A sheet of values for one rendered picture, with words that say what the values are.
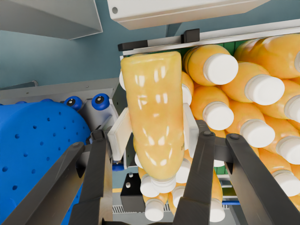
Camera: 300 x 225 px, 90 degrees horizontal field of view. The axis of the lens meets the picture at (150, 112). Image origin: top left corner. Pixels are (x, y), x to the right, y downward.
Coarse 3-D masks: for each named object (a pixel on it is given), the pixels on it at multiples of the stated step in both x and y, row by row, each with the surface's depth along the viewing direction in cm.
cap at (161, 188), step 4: (152, 180) 23; (172, 180) 22; (152, 184) 23; (156, 184) 22; (160, 184) 22; (164, 184) 22; (168, 184) 22; (172, 184) 22; (156, 188) 22; (160, 188) 22; (164, 188) 22; (168, 188) 22; (172, 188) 22; (160, 192) 22; (164, 192) 22
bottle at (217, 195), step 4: (216, 176) 36; (216, 180) 34; (212, 184) 33; (216, 184) 33; (220, 184) 34; (212, 188) 32; (216, 188) 33; (220, 188) 33; (212, 192) 32; (216, 192) 32; (220, 192) 32; (212, 196) 32; (216, 196) 32; (220, 196) 32; (212, 200) 31; (216, 200) 31; (220, 200) 32
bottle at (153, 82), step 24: (144, 72) 14; (168, 72) 15; (144, 96) 15; (168, 96) 16; (144, 120) 16; (168, 120) 16; (144, 144) 18; (168, 144) 18; (144, 168) 20; (168, 168) 19
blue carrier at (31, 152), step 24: (0, 120) 21; (24, 120) 23; (48, 120) 28; (72, 120) 34; (0, 144) 19; (24, 144) 22; (48, 144) 27; (0, 168) 19; (24, 168) 22; (48, 168) 26; (0, 192) 19; (24, 192) 22; (0, 216) 19
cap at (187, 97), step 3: (183, 87) 21; (183, 90) 21; (186, 90) 21; (183, 93) 21; (186, 93) 21; (189, 93) 21; (183, 96) 22; (186, 96) 21; (189, 96) 21; (183, 99) 22; (186, 99) 22; (189, 99) 22; (183, 102) 22; (186, 102) 22; (189, 102) 22
